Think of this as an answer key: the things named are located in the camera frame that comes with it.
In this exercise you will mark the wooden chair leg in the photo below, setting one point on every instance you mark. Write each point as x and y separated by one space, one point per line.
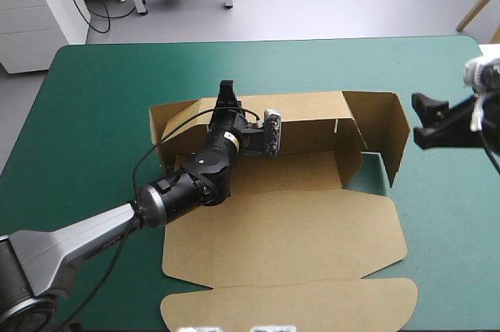
478 6

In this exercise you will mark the brown cardboard box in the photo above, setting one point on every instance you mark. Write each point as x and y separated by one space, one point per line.
281 230

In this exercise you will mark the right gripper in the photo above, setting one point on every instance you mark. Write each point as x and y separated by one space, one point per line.
457 125

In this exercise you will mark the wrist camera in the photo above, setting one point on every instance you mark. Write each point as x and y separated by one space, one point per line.
478 72
272 133

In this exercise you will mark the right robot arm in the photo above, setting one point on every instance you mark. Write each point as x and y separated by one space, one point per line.
493 113

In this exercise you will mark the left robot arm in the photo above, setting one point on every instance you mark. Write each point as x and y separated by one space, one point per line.
97 230

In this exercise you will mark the white drawer cabinet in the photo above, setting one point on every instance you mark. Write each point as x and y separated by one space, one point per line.
35 15

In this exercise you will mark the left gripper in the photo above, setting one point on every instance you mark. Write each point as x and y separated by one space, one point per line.
228 121

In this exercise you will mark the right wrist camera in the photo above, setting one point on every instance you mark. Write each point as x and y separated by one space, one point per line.
478 72

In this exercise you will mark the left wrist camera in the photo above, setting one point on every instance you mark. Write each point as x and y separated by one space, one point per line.
272 133

